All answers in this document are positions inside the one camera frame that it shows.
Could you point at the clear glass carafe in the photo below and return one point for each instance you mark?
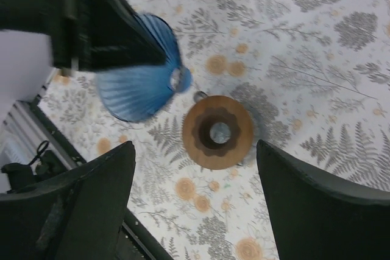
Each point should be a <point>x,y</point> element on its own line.
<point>256,126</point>

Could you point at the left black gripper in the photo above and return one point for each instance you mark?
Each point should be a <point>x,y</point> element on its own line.
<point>86,35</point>

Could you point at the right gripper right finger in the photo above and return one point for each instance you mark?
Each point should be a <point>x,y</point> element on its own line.
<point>318,215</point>

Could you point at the blue cone dripper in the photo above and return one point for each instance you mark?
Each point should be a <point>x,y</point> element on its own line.
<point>136,94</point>

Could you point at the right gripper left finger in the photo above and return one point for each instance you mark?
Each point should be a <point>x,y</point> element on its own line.
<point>29,220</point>

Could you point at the aluminium frame rail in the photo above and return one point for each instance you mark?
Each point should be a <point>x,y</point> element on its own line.
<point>18,144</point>

